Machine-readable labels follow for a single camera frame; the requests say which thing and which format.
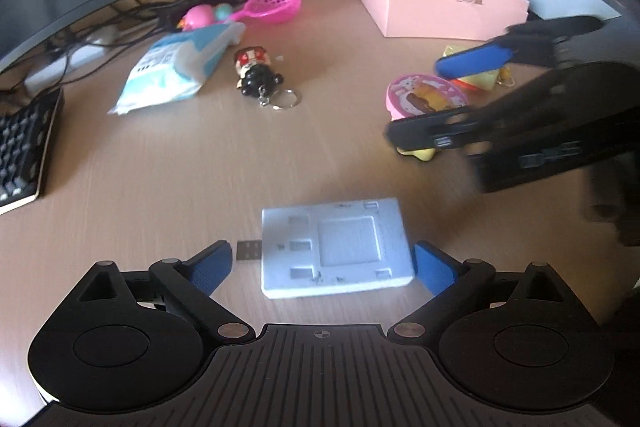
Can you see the white plastic device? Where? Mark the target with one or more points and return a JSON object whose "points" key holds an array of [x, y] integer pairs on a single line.
{"points": [[345, 247]]}

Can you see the light blue tissue packet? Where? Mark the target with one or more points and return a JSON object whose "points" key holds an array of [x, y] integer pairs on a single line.
{"points": [[165, 67]]}

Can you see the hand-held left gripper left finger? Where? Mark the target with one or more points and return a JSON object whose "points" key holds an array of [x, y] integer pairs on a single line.
{"points": [[212, 269]]}

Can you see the wooden desktop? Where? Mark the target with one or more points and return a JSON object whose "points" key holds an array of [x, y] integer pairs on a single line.
{"points": [[150, 167]]}

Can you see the pink plastic basket scoop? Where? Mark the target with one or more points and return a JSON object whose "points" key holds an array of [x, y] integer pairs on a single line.
{"points": [[277, 2]]}

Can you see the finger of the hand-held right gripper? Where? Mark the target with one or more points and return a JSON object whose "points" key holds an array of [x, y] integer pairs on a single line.
{"points": [[425, 132], [475, 57]]}

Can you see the black power adapter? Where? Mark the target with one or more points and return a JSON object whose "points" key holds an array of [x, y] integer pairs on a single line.
{"points": [[172, 9]]}

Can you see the pink duck toy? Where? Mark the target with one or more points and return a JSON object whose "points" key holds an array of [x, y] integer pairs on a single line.
{"points": [[197, 17]]}

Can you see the small yellow toy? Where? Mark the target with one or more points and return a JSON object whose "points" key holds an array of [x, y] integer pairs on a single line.
{"points": [[417, 154]]}

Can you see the round pink tin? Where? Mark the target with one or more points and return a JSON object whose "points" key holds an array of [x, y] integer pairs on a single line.
{"points": [[420, 97]]}

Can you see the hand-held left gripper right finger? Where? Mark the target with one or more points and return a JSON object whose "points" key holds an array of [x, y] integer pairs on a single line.
{"points": [[435, 269]]}

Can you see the black keyboard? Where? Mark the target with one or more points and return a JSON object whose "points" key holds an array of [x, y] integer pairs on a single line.
{"points": [[25, 142]]}

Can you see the white power strip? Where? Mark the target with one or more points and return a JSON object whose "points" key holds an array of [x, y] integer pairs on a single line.
{"points": [[75, 57]]}

